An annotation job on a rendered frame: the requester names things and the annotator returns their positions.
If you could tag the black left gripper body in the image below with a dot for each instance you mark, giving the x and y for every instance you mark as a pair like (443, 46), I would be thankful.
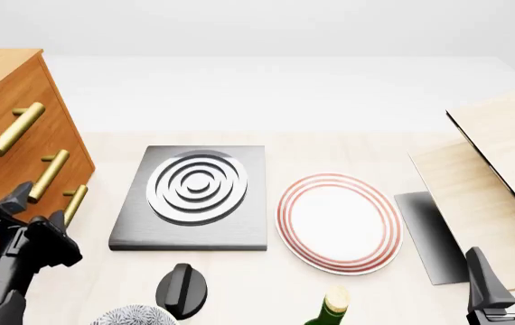
(45, 245)

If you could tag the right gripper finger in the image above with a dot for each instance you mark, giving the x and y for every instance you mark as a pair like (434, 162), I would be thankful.
(483, 287)

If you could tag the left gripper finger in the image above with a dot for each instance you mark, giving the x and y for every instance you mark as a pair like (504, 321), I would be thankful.
(19, 199)
(58, 221)

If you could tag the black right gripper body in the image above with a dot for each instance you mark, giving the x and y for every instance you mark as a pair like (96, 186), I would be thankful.
(510, 318)

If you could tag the wooden cabinet with drawers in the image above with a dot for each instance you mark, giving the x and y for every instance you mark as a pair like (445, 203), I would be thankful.
(0, 78)

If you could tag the pale wooden shelf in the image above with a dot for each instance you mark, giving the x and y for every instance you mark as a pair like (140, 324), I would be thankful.
(479, 203)

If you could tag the patterned bowl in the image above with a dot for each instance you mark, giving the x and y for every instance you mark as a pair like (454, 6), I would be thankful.
(131, 316)

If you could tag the round black stove knob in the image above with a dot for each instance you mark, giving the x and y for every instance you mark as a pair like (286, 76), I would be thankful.
(180, 291)

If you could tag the green bottle with cork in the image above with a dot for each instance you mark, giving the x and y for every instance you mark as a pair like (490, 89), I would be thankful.
(330, 309)

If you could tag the white plate with red rings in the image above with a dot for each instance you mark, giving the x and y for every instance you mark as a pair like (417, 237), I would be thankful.
(336, 223)

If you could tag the flat stove plate with rings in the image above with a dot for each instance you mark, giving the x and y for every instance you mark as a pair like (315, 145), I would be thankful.
(239, 223)

